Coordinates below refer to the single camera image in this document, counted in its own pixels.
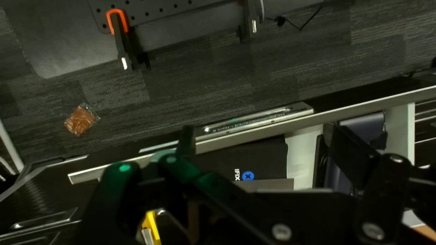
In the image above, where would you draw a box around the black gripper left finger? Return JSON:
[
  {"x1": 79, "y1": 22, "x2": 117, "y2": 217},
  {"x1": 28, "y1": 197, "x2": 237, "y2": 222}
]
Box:
[{"x1": 83, "y1": 126, "x2": 294, "y2": 245}]

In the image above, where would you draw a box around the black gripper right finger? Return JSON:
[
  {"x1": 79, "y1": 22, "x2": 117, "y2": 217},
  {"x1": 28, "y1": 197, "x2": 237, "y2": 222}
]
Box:
[{"x1": 329, "y1": 126, "x2": 436, "y2": 245}]

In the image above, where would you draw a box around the open metal drawer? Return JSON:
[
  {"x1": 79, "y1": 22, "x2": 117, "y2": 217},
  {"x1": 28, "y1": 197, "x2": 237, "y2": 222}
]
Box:
[{"x1": 0, "y1": 84, "x2": 436, "y2": 245}]

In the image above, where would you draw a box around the black box with blue logo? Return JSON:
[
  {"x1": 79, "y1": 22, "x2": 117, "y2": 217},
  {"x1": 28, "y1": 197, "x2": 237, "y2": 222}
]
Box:
[{"x1": 194, "y1": 135, "x2": 288, "y2": 184}]

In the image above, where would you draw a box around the brown floor scrap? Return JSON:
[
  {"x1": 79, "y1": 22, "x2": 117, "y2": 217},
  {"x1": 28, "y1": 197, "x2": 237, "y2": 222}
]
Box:
[{"x1": 62, "y1": 103, "x2": 102, "y2": 138}]

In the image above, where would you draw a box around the grey metal clamp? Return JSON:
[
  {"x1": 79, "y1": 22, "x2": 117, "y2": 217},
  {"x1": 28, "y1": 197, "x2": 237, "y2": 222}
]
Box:
[{"x1": 237, "y1": 0, "x2": 264, "y2": 46}]

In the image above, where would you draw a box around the black perforated panel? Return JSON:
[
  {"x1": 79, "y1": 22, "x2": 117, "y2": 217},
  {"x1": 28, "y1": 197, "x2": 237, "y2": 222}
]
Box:
[{"x1": 87, "y1": 0, "x2": 267, "y2": 31}]

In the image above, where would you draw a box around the orange hook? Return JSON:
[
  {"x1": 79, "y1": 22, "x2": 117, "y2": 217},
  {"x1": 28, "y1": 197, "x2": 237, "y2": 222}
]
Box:
[{"x1": 105, "y1": 7, "x2": 130, "y2": 37}]

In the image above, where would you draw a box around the yellow handled tool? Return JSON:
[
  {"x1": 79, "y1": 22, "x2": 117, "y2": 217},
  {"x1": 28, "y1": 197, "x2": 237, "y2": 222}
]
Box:
[{"x1": 137, "y1": 209, "x2": 163, "y2": 245}]

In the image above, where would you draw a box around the orange-handled clamp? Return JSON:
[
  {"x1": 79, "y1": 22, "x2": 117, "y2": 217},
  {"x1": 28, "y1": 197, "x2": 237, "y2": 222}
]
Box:
[{"x1": 113, "y1": 18, "x2": 152, "y2": 73}]

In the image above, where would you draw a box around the thin black cable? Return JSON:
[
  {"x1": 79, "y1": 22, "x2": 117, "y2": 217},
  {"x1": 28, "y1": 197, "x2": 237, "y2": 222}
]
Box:
[{"x1": 263, "y1": 0, "x2": 329, "y2": 33}]

